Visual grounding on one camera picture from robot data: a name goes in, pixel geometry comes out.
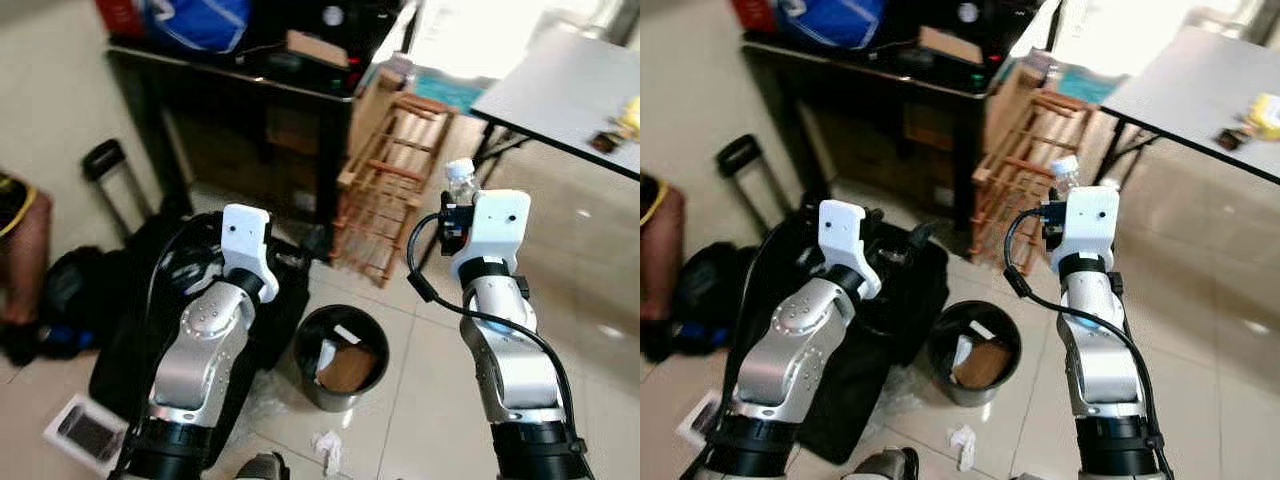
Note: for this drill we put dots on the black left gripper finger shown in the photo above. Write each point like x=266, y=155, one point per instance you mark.
x=922, y=238
x=317, y=244

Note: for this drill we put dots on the clear plastic bottle white cap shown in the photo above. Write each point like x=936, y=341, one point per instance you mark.
x=1066, y=178
x=460, y=185

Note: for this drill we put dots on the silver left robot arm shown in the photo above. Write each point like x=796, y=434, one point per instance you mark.
x=790, y=350
x=200, y=350

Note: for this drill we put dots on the round metal rubbish bin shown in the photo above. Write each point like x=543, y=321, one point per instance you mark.
x=965, y=395
x=335, y=398

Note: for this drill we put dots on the wooden slatted rack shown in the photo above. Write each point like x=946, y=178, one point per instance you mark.
x=395, y=170
x=1030, y=165

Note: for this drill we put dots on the white paper scrap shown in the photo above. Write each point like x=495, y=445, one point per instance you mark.
x=325, y=355
x=962, y=352

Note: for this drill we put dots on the dark wooden desk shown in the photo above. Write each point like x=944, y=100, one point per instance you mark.
x=870, y=130
x=230, y=130

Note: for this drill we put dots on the brown cardboard piece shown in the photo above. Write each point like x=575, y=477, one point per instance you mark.
x=350, y=368
x=985, y=365

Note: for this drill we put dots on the teal floor mat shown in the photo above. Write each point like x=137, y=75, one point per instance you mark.
x=1095, y=85
x=455, y=92

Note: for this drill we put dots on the clear plastic wrap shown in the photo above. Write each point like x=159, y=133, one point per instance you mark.
x=905, y=405
x=275, y=400

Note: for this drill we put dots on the grey table with black legs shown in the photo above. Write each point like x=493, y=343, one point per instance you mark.
x=1190, y=85
x=560, y=90

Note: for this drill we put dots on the small dark wrapper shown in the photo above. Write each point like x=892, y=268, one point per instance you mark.
x=605, y=141
x=1232, y=139

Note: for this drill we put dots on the black backpack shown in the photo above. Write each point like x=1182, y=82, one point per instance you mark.
x=80, y=300
x=710, y=295

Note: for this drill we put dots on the small cardboard box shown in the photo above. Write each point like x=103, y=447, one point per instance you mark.
x=318, y=48
x=950, y=45

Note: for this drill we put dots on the crumpled white tissue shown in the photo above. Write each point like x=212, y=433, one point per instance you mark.
x=963, y=447
x=327, y=450

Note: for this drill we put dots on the yellow packet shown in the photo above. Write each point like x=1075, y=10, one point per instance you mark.
x=1265, y=115
x=630, y=118

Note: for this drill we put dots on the grey left robot leg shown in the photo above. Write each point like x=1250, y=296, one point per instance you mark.
x=882, y=465
x=262, y=468

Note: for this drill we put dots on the black electronic device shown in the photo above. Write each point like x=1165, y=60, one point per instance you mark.
x=975, y=15
x=340, y=20

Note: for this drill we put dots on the blue bag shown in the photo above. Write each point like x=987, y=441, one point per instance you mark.
x=195, y=22
x=830, y=20

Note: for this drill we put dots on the white printed leaflet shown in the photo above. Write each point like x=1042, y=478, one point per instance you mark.
x=85, y=435
x=700, y=425

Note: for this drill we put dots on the red box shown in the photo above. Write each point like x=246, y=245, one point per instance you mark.
x=120, y=15
x=755, y=12

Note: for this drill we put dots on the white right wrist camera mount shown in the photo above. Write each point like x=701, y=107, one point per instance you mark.
x=495, y=230
x=1090, y=220

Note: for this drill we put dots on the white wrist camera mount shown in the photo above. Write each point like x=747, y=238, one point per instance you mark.
x=1090, y=220
x=495, y=230
x=245, y=235
x=840, y=230

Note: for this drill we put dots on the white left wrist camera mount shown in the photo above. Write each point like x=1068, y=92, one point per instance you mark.
x=840, y=230
x=245, y=235

